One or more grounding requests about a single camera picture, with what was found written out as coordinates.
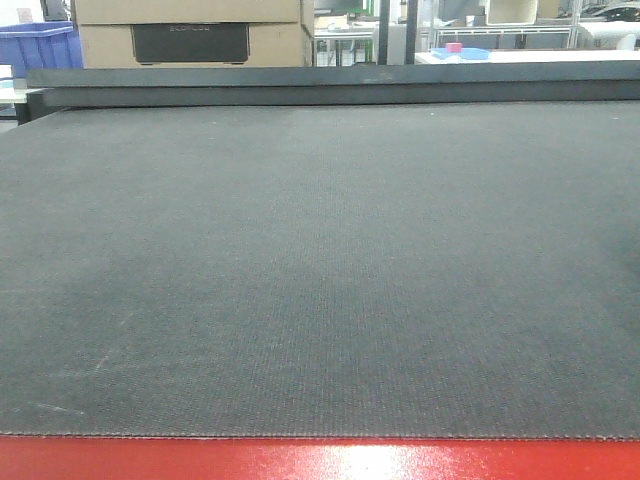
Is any small red block background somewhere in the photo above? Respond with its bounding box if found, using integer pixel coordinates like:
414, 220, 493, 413
445, 42, 463, 53

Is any blue plastic crate background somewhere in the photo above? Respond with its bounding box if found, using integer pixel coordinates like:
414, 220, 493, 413
1, 21, 83, 78

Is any black conveyor rear rail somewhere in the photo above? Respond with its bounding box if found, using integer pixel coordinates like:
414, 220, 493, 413
26, 60, 639, 124

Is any black vertical post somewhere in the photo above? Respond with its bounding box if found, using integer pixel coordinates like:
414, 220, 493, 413
377, 0, 419, 66

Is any white background table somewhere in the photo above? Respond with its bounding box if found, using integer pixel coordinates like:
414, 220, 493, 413
415, 50, 639, 64

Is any black conveyor belt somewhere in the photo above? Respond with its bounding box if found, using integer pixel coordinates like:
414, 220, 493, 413
1, 102, 639, 439

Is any upper cardboard box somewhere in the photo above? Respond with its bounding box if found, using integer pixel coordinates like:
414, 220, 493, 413
74, 0, 314, 25

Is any lower cardboard box black print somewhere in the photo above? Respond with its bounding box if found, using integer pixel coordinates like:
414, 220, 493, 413
79, 23, 313, 69

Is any white metal shelf rack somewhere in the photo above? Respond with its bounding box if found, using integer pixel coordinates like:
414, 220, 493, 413
429, 1, 585, 50

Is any red conveyor front edge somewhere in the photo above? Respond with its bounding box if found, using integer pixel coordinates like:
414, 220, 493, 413
1, 436, 639, 479

